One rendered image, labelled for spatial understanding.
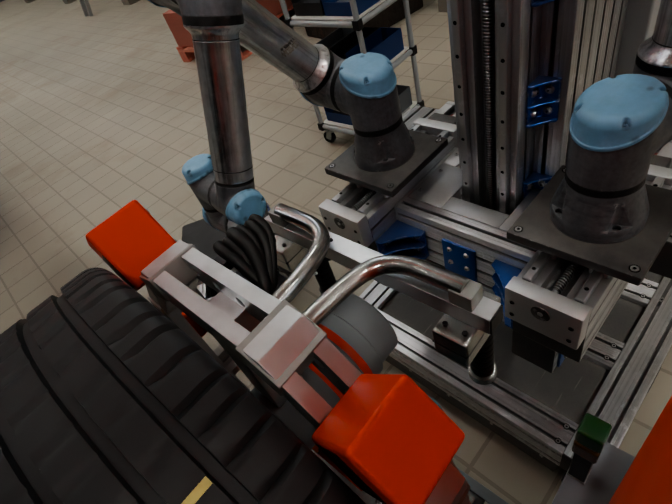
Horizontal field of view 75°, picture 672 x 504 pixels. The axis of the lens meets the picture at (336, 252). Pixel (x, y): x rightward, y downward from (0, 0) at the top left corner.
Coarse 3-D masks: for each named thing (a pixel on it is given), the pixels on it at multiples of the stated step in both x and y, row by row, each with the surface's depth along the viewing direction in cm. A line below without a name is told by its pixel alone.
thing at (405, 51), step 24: (312, 0) 219; (336, 0) 215; (360, 0) 200; (384, 0) 208; (288, 24) 227; (312, 24) 216; (336, 24) 206; (360, 24) 199; (408, 24) 225; (336, 48) 235; (360, 48) 207; (384, 48) 222; (408, 48) 233; (408, 96) 250; (336, 120) 263
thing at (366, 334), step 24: (336, 312) 66; (360, 312) 66; (336, 336) 63; (360, 336) 63; (384, 336) 66; (360, 360) 63; (384, 360) 68; (312, 384) 59; (288, 408) 59; (312, 432) 60
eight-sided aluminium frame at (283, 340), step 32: (160, 256) 53; (192, 256) 51; (160, 288) 49; (192, 288) 68; (224, 288) 47; (256, 288) 45; (224, 320) 43; (288, 320) 41; (224, 352) 84; (256, 352) 39; (288, 352) 39; (320, 352) 40; (288, 384) 39; (320, 416) 39; (448, 480) 41
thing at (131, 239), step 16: (128, 208) 55; (144, 208) 56; (112, 224) 54; (128, 224) 54; (144, 224) 55; (96, 240) 53; (112, 240) 53; (128, 240) 54; (144, 240) 55; (160, 240) 56; (176, 240) 58; (112, 256) 53; (128, 256) 54; (144, 256) 55; (128, 272) 54
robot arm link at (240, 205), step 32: (192, 0) 65; (224, 0) 66; (192, 32) 68; (224, 32) 68; (224, 64) 71; (224, 96) 73; (224, 128) 76; (224, 160) 79; (224, 192) 82; (256, 192) 83
